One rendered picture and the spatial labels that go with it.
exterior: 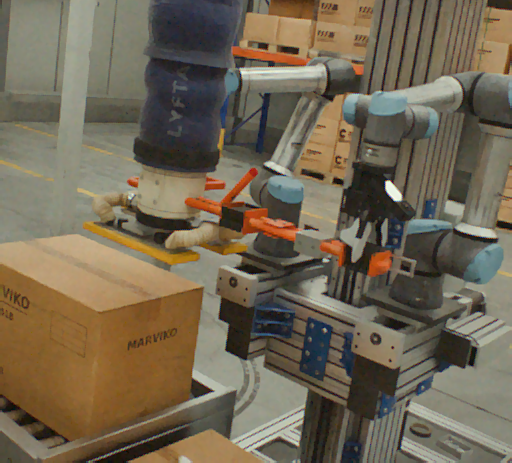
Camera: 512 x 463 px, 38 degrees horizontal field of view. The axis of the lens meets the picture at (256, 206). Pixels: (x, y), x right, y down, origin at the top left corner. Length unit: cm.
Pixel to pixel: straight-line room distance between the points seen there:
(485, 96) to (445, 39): 32
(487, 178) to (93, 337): 109
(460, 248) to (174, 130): 79
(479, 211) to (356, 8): 807
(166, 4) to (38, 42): 1061
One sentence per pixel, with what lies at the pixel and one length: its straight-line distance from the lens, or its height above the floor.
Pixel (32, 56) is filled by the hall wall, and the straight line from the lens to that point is 1240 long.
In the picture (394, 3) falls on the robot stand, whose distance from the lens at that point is 232.
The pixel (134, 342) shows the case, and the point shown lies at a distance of 210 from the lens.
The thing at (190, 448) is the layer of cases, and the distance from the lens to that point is 221.
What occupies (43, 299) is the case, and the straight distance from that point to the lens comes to 215.
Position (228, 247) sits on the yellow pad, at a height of 114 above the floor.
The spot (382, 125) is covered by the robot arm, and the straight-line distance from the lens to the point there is 157.
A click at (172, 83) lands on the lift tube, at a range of 185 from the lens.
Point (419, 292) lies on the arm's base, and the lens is 208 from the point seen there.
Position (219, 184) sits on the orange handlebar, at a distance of 218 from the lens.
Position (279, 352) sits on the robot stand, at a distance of 237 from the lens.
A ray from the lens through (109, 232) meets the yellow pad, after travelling 196.
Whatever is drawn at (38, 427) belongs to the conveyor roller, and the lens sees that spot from 226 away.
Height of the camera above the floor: 166
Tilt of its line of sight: 12 degrees down
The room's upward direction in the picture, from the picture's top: 8 degrees clockwise
